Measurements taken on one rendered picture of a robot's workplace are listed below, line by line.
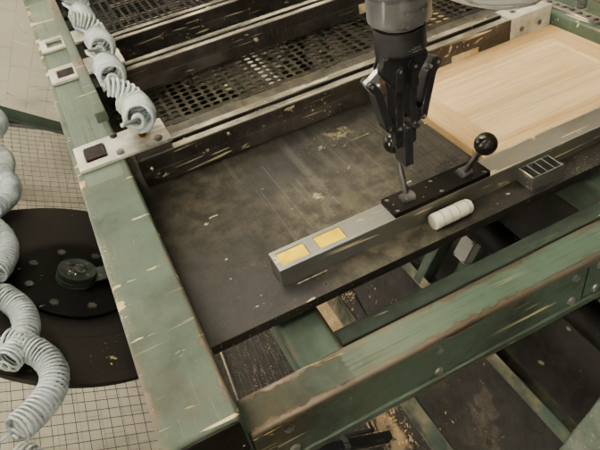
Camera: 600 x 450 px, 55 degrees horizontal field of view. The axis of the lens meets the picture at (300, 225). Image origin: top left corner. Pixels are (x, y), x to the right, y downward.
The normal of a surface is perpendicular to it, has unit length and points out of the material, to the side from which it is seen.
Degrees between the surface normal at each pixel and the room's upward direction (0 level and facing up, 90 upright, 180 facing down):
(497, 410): 0
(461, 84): 60
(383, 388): 90
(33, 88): 90
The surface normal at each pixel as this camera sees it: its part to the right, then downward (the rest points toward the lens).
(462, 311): -0.15, -0.74
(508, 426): -0.85, -0.04
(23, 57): 0.37, 0.67
